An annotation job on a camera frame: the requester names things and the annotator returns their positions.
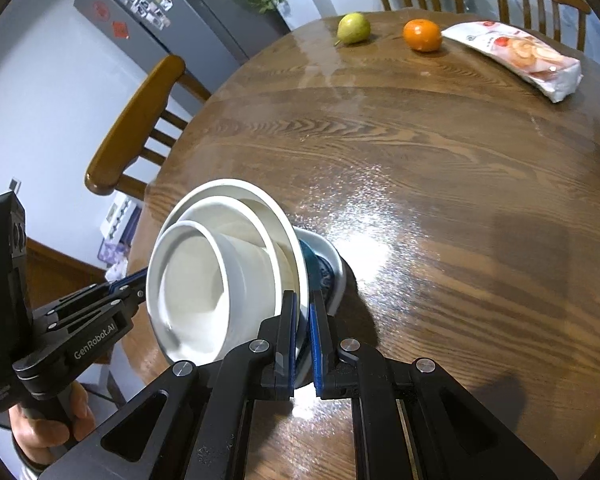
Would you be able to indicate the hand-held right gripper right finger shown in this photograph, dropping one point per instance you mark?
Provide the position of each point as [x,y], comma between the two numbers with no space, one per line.
[319,345]

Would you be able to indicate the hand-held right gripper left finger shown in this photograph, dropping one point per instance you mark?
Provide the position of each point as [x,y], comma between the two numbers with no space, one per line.
[290,340]

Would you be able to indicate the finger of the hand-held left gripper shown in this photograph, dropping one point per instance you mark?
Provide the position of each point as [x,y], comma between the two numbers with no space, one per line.
[127,281]
[125,302]

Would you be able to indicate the white ramekin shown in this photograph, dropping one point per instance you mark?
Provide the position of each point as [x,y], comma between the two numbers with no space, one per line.
[190,300]

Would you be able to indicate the blue patterned square plate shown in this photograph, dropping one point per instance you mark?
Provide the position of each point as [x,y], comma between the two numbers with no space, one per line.
[341,270]

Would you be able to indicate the plain blue plate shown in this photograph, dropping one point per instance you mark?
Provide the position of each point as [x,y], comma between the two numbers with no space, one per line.
[307,260]

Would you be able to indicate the white bowl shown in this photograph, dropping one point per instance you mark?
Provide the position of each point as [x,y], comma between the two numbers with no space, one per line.
[245,227]

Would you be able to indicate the large grey bowl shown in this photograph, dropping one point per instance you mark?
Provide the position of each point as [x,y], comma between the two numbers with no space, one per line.
[225,189]

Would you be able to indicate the person's left hand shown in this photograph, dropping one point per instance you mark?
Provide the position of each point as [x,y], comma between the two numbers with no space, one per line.
[40,437]

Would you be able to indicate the grey refrigerator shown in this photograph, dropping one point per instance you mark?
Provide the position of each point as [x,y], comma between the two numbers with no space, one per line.
[200,20]

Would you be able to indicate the green pear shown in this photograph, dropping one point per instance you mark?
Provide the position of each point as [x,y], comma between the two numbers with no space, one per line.
[354,29]

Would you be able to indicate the orange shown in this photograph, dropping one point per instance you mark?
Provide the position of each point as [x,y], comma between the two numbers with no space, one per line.
[422,35]

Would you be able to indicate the white snack bag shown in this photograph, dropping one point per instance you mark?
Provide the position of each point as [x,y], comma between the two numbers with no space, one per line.
[515,55]

